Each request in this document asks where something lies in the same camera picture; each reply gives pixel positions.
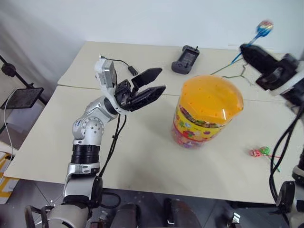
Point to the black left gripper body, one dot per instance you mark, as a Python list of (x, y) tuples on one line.
[(123, 95)]

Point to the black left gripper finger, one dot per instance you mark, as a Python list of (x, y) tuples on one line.
[(148, 95), (148, 74)]

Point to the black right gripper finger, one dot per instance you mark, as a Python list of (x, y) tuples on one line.
[(253, 62), (257, 51)]

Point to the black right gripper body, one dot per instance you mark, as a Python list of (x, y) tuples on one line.
[(282, 65)]

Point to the blue stick lollipop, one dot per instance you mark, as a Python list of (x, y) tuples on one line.
[(264, 28)]

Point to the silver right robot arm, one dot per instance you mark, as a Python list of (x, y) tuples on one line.
[(295, 97)]

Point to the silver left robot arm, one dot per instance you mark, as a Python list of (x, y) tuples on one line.
[(87, 129)]

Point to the lollipop jar with orange lid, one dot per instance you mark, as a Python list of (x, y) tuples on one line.
[(206, 111)]

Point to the dark grey handheld controller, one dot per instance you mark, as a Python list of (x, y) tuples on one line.
[(185, 59)]

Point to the green wrapped lollipop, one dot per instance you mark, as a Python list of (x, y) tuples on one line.
[(264, 150)]

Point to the red wrapped lollipop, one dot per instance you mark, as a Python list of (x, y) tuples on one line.
[(254, 153)]

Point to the black tablet holder plate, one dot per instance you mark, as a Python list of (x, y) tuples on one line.
[(22, 97)]

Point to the black tablet on stand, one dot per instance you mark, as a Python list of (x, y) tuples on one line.
[(14, 72)]

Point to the yellow cardboard box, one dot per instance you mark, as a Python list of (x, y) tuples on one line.
[(6, 180)]

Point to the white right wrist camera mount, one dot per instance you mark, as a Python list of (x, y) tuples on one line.
[(288, 85)]

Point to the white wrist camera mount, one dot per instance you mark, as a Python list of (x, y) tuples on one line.
[(288, 85), (104, 76)]

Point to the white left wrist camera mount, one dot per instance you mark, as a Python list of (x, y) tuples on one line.
[(104, 76)]

